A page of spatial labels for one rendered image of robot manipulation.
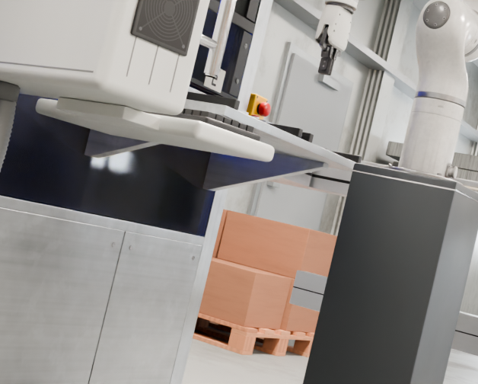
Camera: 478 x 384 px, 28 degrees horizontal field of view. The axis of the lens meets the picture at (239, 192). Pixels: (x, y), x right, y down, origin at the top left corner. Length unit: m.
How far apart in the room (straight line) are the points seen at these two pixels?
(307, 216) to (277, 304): 3.25
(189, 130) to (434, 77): 0.88
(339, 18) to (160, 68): 1.08
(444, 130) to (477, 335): 1.03
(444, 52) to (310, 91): 5.88
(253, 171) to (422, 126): 0.50
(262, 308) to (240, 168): 2.70
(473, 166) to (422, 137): 6.94
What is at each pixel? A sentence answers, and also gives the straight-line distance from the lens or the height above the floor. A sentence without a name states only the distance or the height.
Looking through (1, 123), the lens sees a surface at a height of 0.73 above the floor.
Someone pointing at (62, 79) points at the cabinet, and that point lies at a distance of 1.46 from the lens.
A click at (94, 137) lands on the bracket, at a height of 0.77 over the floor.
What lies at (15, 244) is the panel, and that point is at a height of 0.51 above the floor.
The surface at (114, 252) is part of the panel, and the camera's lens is 2.34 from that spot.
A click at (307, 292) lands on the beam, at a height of 0.48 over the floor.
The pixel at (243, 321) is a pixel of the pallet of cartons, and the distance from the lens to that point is 5.07.
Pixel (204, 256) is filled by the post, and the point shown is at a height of 0.55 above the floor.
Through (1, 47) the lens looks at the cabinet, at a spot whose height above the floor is 0.85.
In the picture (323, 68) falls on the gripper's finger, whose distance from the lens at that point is 2.47.
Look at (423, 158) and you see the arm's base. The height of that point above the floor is 0.90.
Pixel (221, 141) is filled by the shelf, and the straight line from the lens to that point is 1.56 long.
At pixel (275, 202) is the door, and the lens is 7.89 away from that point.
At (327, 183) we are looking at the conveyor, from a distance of 3.33.
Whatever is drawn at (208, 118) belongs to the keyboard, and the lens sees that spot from 1.57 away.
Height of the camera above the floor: 0.66
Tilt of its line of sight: 2 degrees up
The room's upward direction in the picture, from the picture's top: 13 degrees clockwise
